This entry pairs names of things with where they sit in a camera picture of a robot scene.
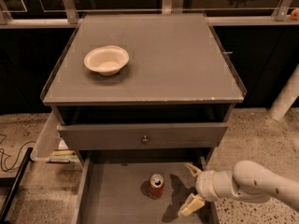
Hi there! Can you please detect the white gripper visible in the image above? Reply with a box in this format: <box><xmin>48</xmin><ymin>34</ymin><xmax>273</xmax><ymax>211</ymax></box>
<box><xmin>178</xmin><ymin>163</ymin><xmax>220</xmax><ymax>217</ymax></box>

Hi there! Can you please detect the red coke can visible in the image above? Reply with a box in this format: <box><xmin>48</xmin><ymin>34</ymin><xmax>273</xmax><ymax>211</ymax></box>
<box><xmin>148</xmin><ymin>174</ymin><xmax>164</xmax><ymax>199</ymax></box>

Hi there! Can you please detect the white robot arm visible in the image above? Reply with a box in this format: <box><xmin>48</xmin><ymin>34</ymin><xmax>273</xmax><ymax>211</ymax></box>
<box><xmin>178</xmin><ymin>65</ymin><xmax>299</xmax><ymax>217</ymax></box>

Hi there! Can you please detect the grey top drawer front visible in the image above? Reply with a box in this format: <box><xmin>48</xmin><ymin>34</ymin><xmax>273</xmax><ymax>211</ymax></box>
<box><xmin>57</xmin><ymin>122</ymin><xmax>227</xmax><ymax>150</ymax></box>

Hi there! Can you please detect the round brass drawer knob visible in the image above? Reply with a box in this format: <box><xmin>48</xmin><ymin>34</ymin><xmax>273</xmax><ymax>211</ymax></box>
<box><xmin>142</xmin><ymin>135</ymin><xmax>150</xmax><ymax>145</ymax></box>

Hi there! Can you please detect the open grey middle drawer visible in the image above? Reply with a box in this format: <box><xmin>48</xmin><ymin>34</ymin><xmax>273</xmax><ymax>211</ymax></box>
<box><xmin>71</xmin><ymin>149</ymin><xmax>219</xmax><ymax>224</ymax></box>

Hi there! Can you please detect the grey drawer cabinet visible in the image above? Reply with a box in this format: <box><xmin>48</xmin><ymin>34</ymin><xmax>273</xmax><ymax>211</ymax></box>
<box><xmin>40</xmin><ymin>12</ymin><xmax>248</xmax><ymax>224</ymax></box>

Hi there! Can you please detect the clear plastic bin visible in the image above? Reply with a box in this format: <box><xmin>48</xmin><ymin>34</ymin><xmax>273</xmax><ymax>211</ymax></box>
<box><xmin>30</xmin><ymin>113</ymin><xmax>78</xmax><ymax>163</ymax></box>

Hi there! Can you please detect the white paper bowl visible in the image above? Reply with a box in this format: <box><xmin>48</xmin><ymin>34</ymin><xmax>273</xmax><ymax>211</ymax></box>
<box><xmin>84</xmin><ymin>46</ymin><xmax>129</xmax><ymax>76</ymax></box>

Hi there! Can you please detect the black bar on floor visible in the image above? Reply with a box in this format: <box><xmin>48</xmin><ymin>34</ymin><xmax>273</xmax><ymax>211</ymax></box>
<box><xmin>0</xmin><ymin>147</ymin><xmax>33</xmax><ymax>224</ymax></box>

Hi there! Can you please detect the orange fruit on ledge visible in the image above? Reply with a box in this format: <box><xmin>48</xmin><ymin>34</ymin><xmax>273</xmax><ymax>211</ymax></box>
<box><xmin>291</xmin><ymin>8</ymin><xmax>299</xmax><ymax>21</ymax></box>

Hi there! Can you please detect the black cable on floor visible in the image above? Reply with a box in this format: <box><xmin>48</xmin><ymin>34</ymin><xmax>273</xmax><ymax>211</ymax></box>
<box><xmin>0</xmin><ymin>133</ymin><xmax>37</xmax><ymax>173</ymax></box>

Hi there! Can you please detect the metal window rail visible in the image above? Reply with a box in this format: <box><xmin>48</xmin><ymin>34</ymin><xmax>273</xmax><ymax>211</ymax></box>
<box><xmin>0</xmin><ymin>0</ymin><xmax>299</xmax><ymax>28</ymax></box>

